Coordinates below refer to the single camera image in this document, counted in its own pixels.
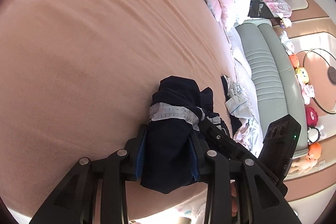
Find light blue printed garment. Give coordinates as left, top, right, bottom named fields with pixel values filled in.
left=221, top=76, right=260, bottom=125

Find pale pink pillow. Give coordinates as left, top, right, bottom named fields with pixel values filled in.
left=225, top=27, right=263, bottom=151

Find pink bed sheet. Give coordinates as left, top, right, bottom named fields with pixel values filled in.
left=1, top=0, right=234, bottom=217

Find person's right hand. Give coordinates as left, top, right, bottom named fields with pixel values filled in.
left=230, top=181, right=238, bottom=217

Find pink printed cloth hanging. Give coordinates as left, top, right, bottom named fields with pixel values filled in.
left=261, top=0, right=292, bottom=19

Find navy shorts with white stripes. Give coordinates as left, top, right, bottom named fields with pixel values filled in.
left=141, top=76, right=228, bottom=194

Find pink printed pyjama garment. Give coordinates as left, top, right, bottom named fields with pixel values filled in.
left=233, top=118, right=264, bottom=157

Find black camera box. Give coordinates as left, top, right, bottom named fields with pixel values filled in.
left=258, top=114, right=301, bottom=185

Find red plush toy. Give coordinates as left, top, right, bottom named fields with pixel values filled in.
left=305, top=106, right=318, bottom=127

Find orange plush toy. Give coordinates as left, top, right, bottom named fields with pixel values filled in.
left=288, top=54, right=300, bottom=69

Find yellow plush toy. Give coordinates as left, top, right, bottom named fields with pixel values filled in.
left=295, top=67, right=309, bottom=84

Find grey green padded headboard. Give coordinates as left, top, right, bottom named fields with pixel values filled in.
left=236, top=19, right=308, bottom=159

